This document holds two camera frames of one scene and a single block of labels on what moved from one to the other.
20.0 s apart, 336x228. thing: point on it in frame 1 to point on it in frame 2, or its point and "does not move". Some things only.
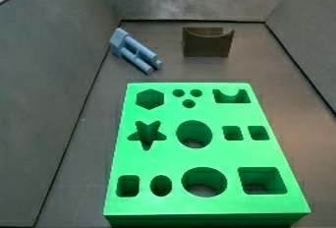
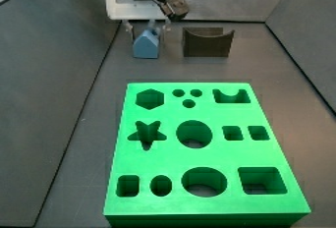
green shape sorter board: (198, 160) does not move
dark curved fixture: (206, 41) does not move
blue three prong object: (133, 52) to (145, 45)
